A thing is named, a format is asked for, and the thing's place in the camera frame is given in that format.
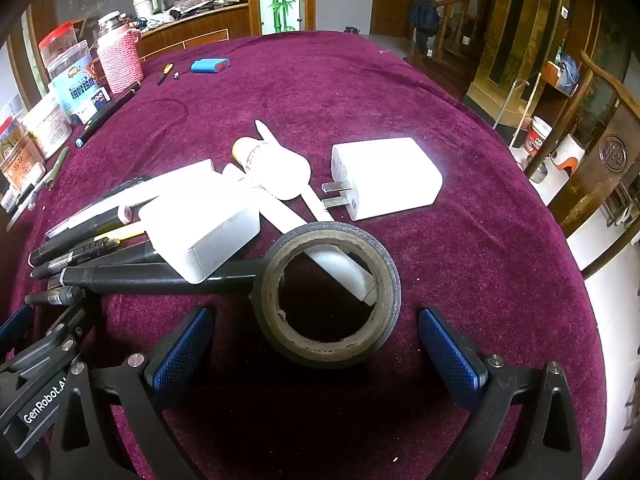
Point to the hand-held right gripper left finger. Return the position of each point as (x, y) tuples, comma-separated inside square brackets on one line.
[(182, 350)]

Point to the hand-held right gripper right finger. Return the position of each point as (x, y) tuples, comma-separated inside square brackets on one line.
[(450, 355)]

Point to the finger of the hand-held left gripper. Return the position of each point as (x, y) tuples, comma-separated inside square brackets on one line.
[(60, 336), (15, 321)]

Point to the short black pen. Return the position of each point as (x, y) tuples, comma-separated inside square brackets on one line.
[(55, 296)]

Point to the black tape roll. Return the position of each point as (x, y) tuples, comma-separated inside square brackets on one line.
[(330, 355)]

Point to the yellow pen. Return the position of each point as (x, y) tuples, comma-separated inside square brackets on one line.
[(127, 233)]

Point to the white charger with prongs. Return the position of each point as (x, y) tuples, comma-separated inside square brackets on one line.
[(385, 175)]

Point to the thick black marker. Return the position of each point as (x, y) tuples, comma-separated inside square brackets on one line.
[(150, 280)]

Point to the black pen gold trim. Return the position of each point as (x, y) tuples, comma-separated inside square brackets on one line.
[(95, 249)]

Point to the maroon velvet tablecloth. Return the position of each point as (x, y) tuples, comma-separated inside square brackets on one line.
[(450, 260)]

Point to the slim black pen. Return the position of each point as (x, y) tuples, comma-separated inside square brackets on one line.
[(130, 259)]

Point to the clear gel pen black grip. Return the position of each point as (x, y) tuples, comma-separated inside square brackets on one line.
[(85, 220)]

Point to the white boxy power adapter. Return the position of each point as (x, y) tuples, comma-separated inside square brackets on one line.
[(200, 230)]

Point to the black pen pink end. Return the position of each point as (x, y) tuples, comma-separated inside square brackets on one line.
[(107, 217)]

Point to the green pen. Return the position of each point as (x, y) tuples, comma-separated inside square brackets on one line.
[(59, 165)]

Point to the white plastic jar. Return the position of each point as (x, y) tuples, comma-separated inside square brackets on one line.
[(47, 127)]

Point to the slim white pen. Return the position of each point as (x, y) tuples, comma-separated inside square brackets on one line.
[(315, 205)]

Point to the white bottle tan cap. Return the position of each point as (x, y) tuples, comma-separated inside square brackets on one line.
[(275, 170)]

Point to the black marker teal tip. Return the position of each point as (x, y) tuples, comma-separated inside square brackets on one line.
[(102, 119)]

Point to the white bucket red label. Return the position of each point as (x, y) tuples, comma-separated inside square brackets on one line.
[(537, 135)]

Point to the wooden chair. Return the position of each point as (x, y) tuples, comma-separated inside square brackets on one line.
[(610, 160)]

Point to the clear jar red lid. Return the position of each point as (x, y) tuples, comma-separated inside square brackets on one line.
[(62, 55)]

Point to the small silver connector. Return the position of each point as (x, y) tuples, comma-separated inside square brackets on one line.
[(178, 75)]

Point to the yellow black screwdriver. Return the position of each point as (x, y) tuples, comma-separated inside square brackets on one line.
[(165, 74)]

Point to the pink knit covered bottle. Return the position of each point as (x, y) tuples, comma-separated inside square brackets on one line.
[(120, 65)]

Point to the blue bag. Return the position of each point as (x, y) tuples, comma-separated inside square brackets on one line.
[(567, 72)]

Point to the wooden counter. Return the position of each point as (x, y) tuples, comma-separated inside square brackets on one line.
[(200, 25)]

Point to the dark jacket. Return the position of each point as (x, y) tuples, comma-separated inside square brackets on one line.
[(424, 17)]

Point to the wooden stair railing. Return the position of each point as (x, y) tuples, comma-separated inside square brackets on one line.
[(460, 15)]

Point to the white kettle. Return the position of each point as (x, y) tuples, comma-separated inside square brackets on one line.
[(145, 5)]

